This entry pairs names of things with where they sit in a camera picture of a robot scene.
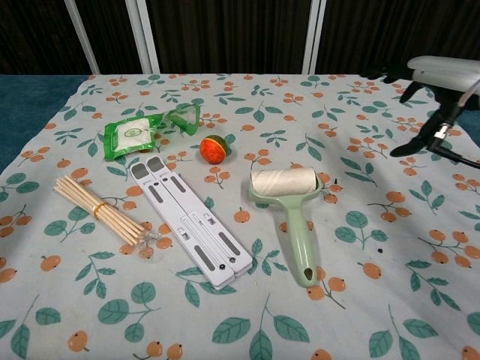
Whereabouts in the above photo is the white folding laptop stand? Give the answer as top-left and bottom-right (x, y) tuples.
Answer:
(129, 156), (254, 290)

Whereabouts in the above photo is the green white wipe packet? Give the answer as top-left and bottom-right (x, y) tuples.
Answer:
(102, 103), (203, 161)

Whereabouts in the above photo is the white double frame post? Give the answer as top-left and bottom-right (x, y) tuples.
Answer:
(125, 0), (161, 74)

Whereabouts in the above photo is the green lint roller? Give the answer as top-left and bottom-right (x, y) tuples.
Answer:
(247, 168), (324, 289)

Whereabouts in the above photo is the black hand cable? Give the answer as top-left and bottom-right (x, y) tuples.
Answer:
(430, 121), (480, 169)

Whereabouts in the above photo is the wooden stick bundle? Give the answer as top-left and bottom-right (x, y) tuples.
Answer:
(54, 174), (146, 247)

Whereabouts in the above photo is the small orange object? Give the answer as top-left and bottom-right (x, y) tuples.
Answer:
(199, 134), (229, 164)

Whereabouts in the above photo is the clear plastic suction hook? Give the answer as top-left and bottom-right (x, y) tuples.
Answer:
(135, 220), (163, 260)

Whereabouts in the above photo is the floral printed tablecloth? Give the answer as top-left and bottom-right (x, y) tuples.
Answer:
(0, 73), (480, 360)

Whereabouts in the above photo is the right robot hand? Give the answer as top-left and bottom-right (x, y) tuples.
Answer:
(367, 55), (480, 158)

